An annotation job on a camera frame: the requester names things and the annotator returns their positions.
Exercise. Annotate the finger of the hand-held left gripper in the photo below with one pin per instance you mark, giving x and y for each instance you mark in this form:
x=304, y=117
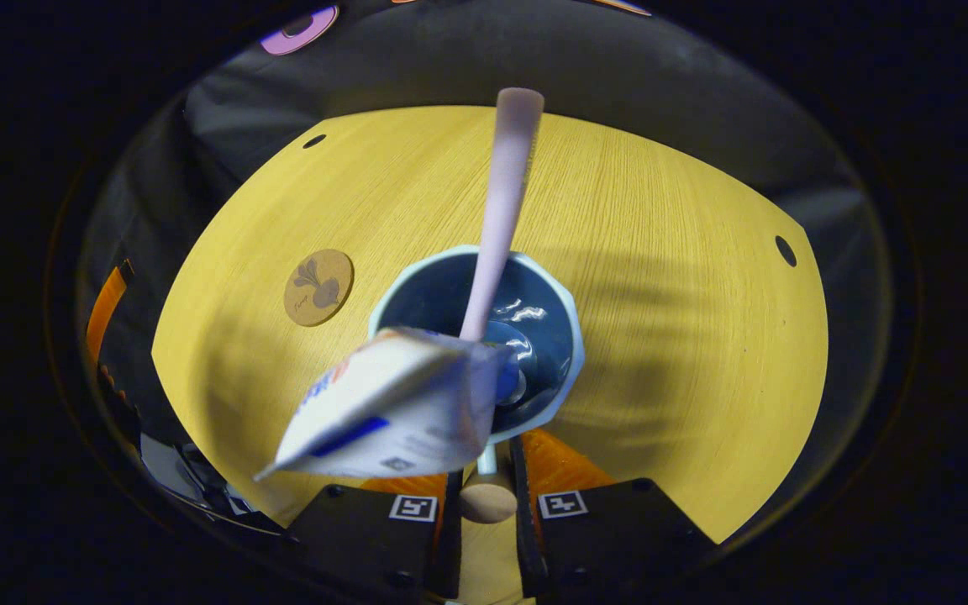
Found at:
x=106, y=311

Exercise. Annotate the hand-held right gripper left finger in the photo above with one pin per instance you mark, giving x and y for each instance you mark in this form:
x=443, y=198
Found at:
x=366, y=538

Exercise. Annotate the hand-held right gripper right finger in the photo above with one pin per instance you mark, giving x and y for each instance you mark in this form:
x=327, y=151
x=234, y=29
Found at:
x=602, y=538

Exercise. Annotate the white toothpaste tube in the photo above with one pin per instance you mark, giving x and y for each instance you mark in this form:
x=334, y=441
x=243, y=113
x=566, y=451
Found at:
x=400, y=403

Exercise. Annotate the round brown coaster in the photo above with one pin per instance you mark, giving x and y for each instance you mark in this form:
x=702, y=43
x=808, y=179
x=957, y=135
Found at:
x=318, y=287

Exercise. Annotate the pale pink toothbrush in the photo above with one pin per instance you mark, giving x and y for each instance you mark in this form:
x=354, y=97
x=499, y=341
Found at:
x=505, y=210

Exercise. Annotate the yellow wooden desktop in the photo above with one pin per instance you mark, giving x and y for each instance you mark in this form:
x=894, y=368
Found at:
x=660, y=336

